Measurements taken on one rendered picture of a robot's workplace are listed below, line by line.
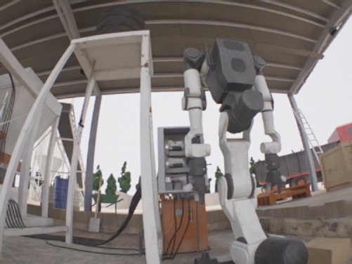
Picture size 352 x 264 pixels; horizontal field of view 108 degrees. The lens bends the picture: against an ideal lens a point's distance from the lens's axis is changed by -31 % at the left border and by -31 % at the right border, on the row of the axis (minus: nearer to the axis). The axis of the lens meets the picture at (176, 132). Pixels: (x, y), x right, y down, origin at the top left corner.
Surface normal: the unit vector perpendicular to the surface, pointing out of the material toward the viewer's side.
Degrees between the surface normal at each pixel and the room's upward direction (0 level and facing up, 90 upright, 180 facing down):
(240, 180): 86
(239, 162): 100
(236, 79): 105
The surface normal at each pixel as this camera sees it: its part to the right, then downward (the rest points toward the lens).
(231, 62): 0.11, -0.15
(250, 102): 0.10, -0.40
